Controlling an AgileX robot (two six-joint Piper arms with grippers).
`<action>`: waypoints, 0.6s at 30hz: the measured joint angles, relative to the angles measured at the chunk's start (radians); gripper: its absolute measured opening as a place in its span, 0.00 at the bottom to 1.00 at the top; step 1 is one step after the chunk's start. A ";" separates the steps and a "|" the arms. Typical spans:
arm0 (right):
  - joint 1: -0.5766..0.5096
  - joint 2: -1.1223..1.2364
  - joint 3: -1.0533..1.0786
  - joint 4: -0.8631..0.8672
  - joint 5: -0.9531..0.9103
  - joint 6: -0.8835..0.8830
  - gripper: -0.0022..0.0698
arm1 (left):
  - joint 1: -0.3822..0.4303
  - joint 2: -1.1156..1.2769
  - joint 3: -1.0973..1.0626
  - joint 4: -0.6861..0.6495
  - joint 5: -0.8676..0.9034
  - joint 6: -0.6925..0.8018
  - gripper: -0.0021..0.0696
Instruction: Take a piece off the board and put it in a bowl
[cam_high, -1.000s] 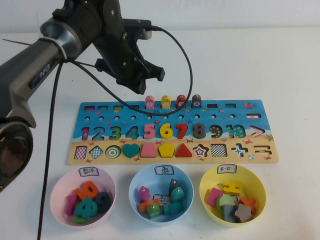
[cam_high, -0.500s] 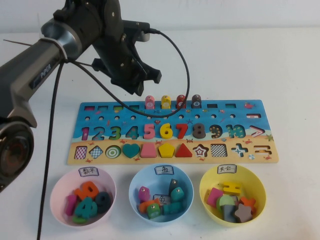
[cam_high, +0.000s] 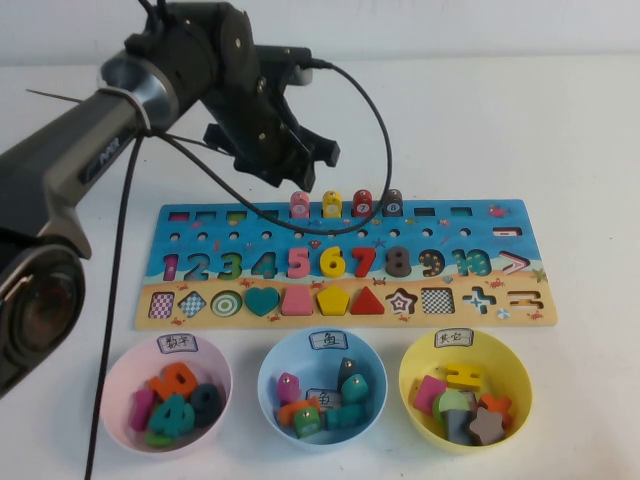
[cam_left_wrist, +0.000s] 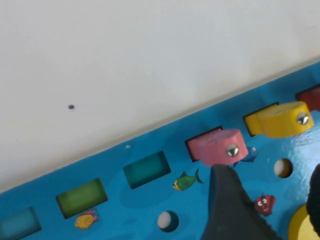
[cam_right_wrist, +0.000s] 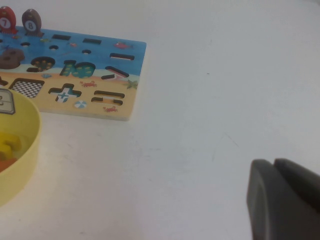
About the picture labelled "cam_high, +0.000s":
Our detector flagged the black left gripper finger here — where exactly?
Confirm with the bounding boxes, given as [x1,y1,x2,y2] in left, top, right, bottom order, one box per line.
[273,159,317,192]
[233,149,275,182]

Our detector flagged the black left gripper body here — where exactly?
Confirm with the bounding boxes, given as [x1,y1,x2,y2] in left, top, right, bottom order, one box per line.
[202,3,342,169]

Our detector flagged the pink fish peg piece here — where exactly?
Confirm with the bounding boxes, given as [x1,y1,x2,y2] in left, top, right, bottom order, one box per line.
[289,190,310,220]

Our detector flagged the yellow fish peg piece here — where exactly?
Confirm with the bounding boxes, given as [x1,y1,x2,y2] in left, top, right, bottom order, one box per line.
[321,190,343,219]

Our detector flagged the red fish peg piece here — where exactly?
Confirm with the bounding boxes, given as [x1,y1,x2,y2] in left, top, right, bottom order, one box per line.
[351,189,373,219]

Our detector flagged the colourful wooden puzzle board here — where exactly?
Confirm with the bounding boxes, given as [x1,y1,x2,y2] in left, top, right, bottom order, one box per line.
[133,199,560,331]

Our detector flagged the pink number five piece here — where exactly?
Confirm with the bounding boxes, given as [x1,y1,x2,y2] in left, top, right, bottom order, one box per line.
[286,247,313,280]

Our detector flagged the yellow number six piece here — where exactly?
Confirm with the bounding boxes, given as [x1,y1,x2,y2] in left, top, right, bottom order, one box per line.
[319,246,346,279]

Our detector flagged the brown fish peg piece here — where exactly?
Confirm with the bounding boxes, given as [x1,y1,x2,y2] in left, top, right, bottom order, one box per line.
[382,189,404,218]

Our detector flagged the red number seven piece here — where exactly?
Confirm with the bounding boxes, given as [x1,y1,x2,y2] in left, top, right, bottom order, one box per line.
[349,247,377,279]

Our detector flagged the pink trapezoid piece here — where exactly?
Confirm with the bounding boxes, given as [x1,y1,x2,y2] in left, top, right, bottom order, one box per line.
[280,287,315,317]

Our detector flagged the teal heart piece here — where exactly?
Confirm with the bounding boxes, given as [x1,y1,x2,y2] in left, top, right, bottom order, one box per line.
[243,287,281,318]

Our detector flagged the yellow pentagon piece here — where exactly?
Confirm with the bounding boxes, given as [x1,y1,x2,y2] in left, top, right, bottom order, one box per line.
[315,287,351,317]

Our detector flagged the brown number eight piece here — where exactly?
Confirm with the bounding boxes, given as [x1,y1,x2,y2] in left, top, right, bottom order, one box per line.
[384,247,412,279]

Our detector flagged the red triangle piece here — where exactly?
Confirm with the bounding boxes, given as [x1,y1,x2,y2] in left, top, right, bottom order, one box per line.
[349,286,386,317]

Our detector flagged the paper label on blue bowl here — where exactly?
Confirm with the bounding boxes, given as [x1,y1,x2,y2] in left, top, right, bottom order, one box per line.
[309,330,350,351]

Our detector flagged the blue plastic bowl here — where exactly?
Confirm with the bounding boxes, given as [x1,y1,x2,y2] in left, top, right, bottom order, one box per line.
[257,328,389,446]

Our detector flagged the paper label on pink bowl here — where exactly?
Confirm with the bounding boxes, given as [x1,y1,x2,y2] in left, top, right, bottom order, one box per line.
[157,334,198,355]

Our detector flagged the dark grey fish peg piece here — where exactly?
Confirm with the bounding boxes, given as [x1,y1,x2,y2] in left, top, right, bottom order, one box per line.
[336,357,360,389]

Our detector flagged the magenta fish peg piece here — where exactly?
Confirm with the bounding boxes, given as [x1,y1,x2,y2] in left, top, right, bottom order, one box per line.
[276,372,301,407]

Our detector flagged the teal fish peg piece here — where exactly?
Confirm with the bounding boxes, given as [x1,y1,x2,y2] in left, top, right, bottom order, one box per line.
[323,403,363,431]
[340,374,370,405]

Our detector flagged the paper label on yellow bowl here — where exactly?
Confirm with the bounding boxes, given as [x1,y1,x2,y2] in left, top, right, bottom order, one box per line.
[434,328,474,348]

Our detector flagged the orange fish peg piece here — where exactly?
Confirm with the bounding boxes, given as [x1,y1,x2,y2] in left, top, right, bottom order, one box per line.
[277,399,321,427]

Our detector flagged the orange number piece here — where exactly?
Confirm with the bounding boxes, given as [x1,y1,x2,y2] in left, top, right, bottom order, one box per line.
[147,362,197,401]

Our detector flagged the dark number nine piece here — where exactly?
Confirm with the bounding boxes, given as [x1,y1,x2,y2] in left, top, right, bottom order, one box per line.
[189,382,224,428]

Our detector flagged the green fish peg piece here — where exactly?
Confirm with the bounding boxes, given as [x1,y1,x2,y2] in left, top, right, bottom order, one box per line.
[292,407,320,440]

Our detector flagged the pink plastic bowl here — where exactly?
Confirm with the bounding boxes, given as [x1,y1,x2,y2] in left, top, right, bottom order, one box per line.
[99,334,234,454]

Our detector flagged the pink square piece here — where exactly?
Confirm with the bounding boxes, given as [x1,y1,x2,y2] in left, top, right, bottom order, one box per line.
[412,374,448,415]

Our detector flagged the teal number four piece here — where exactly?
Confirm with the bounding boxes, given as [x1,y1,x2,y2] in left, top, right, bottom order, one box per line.
[148,394,195,436]

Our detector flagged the magenta number one piece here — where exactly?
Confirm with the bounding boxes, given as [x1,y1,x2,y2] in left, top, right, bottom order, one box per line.
[130,389,155,431]

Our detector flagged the green round piece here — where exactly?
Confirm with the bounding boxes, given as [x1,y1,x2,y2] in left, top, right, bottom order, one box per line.
[431,388,469,425]

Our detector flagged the yellow plastic bowl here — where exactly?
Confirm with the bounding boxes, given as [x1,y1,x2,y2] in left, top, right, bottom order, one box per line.
[398,328,534,455]

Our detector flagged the dark grey block piece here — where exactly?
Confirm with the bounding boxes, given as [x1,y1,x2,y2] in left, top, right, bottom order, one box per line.
[444,408,474,443]

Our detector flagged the orange plus sign piece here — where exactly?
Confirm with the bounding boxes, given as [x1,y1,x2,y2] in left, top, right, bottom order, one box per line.
[477,392,515,430]

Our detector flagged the grey star piece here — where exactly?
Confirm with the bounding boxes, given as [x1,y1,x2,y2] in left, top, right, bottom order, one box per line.
[467,406,507,446]

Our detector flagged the loose paper label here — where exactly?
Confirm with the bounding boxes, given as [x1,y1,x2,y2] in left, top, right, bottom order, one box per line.
[305,387,343,412]

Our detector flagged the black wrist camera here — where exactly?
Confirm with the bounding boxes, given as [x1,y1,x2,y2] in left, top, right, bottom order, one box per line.
[254,44,315,85]

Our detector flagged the grey cable tie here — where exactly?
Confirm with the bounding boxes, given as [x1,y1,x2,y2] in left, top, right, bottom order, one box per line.
[25,87,152,136]

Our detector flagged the black hanging arm cable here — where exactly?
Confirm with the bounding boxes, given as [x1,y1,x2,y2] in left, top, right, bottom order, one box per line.
[83,130,146,480]

